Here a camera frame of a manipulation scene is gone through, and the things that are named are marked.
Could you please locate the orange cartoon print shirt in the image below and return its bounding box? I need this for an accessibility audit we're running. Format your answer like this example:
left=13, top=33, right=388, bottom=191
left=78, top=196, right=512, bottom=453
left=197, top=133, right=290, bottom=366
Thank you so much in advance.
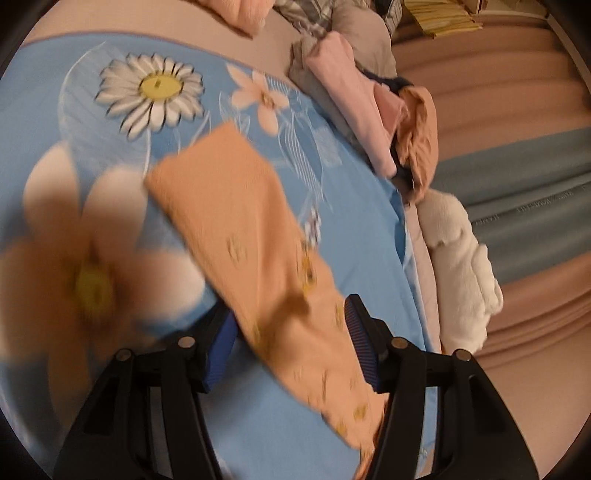
left=145, top=122, right=386, bottom=479

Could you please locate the tan brown garment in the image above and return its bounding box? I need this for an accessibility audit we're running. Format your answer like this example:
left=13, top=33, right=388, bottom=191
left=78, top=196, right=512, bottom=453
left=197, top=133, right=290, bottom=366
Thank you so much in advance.
left=396, top=85, right=439, bottom=203

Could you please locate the white fluffy blanket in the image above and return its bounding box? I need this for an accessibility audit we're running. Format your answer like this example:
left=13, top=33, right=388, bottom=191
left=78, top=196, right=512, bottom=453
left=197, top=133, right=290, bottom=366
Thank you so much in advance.
left=418, top=190, right=504, bottom=354

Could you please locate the pink knit garment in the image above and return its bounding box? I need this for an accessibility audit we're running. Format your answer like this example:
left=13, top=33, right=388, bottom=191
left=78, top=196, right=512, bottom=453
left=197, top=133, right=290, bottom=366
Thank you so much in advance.
left=198, top=0, right=274, bottom=37

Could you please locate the blue floral bed sheet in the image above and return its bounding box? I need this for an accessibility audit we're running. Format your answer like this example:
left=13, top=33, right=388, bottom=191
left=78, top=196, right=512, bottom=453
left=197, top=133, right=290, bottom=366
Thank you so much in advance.
left=1, top=34, right=431, bottom=479

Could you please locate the pink folded garment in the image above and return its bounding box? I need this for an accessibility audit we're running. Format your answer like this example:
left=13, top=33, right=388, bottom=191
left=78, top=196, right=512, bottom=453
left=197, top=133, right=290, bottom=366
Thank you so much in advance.
left=304, top=32, right=409, bottom=179

